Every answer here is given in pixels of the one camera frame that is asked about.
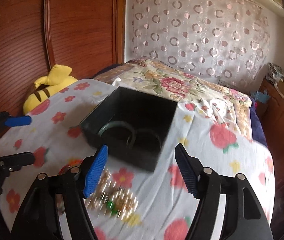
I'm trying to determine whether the green jade bangle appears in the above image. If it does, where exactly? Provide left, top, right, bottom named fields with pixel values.
left=98, top=121, right=136, bottom=148

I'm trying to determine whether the long pearl necklace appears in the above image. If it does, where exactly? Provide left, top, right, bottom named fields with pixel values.
left=84, top=168, right=139, bottom=221

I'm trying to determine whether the brown wooden wardrobe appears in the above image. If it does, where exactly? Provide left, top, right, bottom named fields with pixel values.
left=0, top=0, right=126, bottom=114

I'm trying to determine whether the blue paper bag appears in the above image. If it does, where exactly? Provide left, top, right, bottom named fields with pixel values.
left=251, top=90, right=270, bottom=103

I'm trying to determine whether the floral rose quilt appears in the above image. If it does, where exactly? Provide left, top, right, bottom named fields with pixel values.
left=94, top=59, right=252, bottom=140

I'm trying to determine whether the strawberry flower print blanket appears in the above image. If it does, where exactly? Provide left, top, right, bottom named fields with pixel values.
left=0, top=79, right=275, bottom=239

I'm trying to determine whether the wooden side cabinet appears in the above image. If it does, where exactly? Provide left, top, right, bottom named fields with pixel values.
left=259, top=79, right=284, bottom=182

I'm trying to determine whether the sheer circle pattern curtain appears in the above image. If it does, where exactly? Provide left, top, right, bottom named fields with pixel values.
left=125, top=0, right=270, bottom=91

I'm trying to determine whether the yellow striped plush toy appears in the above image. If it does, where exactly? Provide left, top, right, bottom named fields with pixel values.
left=23, top=64, right=77, bottom=114

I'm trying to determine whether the black square jewelry box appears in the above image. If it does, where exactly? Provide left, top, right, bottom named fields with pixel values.
left=80, top=87, right=177, bottom=172

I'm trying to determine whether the stack of papers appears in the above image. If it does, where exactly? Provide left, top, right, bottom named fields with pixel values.
left=265, top=62, right=284, bottom=85

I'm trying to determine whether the dark blue bed sheet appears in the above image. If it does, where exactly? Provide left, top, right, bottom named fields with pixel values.
left=249, top=98, right=268, bottom=148

